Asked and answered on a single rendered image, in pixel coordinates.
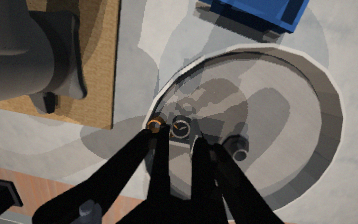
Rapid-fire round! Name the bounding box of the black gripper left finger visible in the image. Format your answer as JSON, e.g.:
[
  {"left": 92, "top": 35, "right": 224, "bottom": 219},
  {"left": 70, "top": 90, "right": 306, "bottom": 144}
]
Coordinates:
[{"left": 32, "top": 112, "right": 174, "bottom": 224}]

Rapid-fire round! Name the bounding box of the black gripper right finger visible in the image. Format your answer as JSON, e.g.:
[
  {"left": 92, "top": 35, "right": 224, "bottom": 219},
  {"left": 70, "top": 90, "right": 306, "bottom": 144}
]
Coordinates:
[{"left": 189, "top": 117, "right": 285, "bottom": 224}]

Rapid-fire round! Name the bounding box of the blue crate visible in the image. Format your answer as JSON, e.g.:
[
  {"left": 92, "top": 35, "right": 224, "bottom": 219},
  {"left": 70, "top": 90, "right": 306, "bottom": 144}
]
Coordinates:
[{"left": 196, "top": 0, "right": 309, "bottom": 39}]

